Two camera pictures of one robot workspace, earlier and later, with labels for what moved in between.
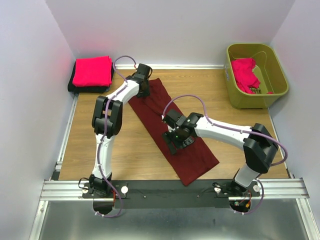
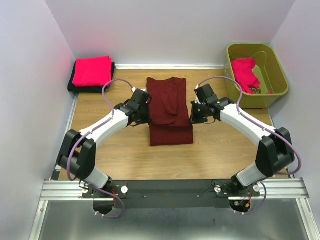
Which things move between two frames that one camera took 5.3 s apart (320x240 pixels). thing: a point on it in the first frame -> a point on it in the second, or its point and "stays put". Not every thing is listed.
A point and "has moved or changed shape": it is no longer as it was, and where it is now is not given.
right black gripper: x=168 y=136 -> x=194 y=118
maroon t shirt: x=191 y=162 has moved or changed shape
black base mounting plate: x=169 y=195 stays put
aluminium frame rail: x=176 y=66 stays put
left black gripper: x=146 y=92 -> x=147 y=119
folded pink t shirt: x=95 y=72 stays put
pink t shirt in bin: x=246 y=79 stays put
